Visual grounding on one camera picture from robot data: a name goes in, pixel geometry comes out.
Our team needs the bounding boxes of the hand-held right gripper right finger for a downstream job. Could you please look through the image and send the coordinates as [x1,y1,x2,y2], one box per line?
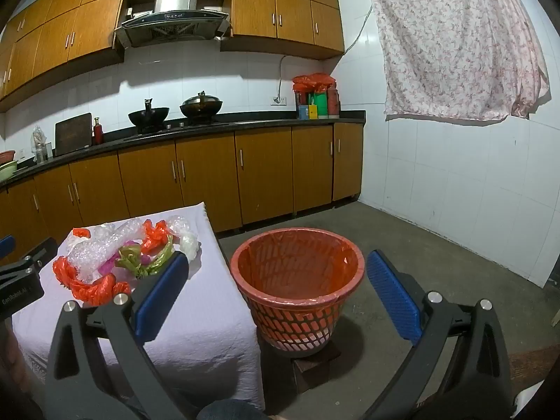
[365,249,513,420]

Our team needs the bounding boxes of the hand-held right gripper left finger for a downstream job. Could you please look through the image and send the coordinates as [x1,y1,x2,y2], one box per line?
[44,250,206,420]

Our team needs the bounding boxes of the green plastic bag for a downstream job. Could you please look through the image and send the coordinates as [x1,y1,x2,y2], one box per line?
[116,235,173,278]

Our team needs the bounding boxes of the clear bubble wrap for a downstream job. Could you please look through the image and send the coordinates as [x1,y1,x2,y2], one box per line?
[65,221,145,285]

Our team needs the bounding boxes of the clear plastic bag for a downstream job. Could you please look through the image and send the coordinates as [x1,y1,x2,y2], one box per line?
[168,215,202,259]

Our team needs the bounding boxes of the pink plastic bag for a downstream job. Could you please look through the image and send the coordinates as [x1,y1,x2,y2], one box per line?
[97,240,152,276]

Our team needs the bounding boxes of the red plastic lattice basket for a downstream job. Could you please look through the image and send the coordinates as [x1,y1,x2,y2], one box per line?
[230,227,366,357]

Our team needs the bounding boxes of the pale lavender tablecloth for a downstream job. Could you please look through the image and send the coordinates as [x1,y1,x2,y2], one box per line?
[11,202,265,412]

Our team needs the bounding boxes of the dark wooden block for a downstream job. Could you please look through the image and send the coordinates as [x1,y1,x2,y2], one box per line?
[291,341,344,397]

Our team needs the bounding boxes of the dark wooden cutting board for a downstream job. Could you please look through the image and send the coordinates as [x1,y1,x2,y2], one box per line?
[55,113,93,157]

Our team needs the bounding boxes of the person's jeans leg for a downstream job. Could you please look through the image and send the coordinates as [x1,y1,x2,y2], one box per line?
[197,398,270,420]

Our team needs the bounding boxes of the wooden base cabinets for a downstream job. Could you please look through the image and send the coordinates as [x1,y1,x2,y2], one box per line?
[0,122,365,254]

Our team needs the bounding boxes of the black gas stove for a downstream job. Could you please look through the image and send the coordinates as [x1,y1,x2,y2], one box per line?
[125,118,228,141]

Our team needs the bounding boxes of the black wok with lid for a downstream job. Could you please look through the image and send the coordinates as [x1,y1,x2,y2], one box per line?
[180,91,223,124]

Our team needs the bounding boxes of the black kitchen countertop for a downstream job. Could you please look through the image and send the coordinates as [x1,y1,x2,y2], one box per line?
[0,111,366,191]

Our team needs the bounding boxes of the tall red jar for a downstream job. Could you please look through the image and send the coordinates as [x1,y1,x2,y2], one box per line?
[327,83,341,117]

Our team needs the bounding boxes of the red plastic bag over bottles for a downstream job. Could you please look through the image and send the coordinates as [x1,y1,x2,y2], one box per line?
[292,72,337,95]

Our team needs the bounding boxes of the pink floral curtain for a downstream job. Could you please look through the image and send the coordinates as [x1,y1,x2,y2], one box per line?
[365,0,551,122]

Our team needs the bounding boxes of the steel range hood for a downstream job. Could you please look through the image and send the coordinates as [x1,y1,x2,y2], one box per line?
[114,0,231,48]

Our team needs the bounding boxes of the black wok with handle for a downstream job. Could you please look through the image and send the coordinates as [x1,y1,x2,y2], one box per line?
[128,98,170,133]

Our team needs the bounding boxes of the white power cable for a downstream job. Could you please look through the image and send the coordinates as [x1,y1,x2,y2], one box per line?
[277,6,373,99]

